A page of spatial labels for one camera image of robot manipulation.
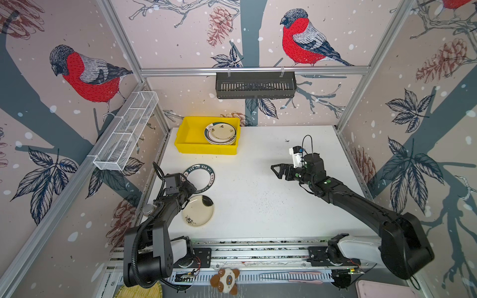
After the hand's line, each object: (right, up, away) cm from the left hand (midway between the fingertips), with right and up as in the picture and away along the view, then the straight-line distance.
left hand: (189, 186), depth 90 cm
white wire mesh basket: (-23, +18, -19) cm, 35 cm away
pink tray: (+73, -32, -24) cm, 83 cm away
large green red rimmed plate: (+4, +27, +19) cm, 33 cm away
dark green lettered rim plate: (+4, +4, +9) cm, 10 cm away
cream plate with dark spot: (+5, -12, -2) cm, 13 cm away
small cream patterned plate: (+13, +28, +23) cm, 38 cm away
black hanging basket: (+32, +55, +15) cm, 66 cm away
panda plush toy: (+20, -29, -24) cm, 43 cm away
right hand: (+42, +10, -7) cm, 44 cm away
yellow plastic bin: (-6, +25, +23) cm, 35 cm away
